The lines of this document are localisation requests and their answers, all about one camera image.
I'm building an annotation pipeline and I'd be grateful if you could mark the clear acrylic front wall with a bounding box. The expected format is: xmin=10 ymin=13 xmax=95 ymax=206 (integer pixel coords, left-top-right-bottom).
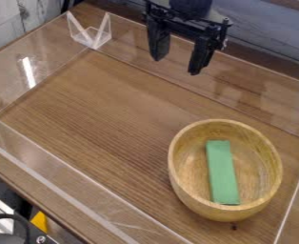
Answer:
xmin=0 ymin=121 xmax=192 ymax=244

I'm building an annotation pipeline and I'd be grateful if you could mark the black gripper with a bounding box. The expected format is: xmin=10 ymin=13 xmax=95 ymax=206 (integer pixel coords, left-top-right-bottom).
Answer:
xmin=144 ymin=0 xmax=232 ymax=75

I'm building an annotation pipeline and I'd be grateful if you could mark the black cable lower left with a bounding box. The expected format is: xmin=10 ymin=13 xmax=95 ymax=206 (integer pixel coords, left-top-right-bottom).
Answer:
xmin=0 ymin=213 xmax=32 ymax=244

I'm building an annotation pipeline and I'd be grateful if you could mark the clear acrylic corner bracket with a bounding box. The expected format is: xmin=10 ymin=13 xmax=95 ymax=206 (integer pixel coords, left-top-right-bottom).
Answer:
xmin=67 ymin=12 xmax=112 ymax=50

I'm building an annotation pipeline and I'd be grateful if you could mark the green rectangular block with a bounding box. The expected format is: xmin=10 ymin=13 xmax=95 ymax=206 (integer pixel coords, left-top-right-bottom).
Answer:
xmin=205 ymin=140 xmax=240 ymax=206

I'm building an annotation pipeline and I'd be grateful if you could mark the brown wooden bowl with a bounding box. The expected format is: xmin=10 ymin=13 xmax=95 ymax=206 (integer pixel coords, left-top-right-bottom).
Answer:
xmin=168 ymin=119 xmax=284 ymax=222

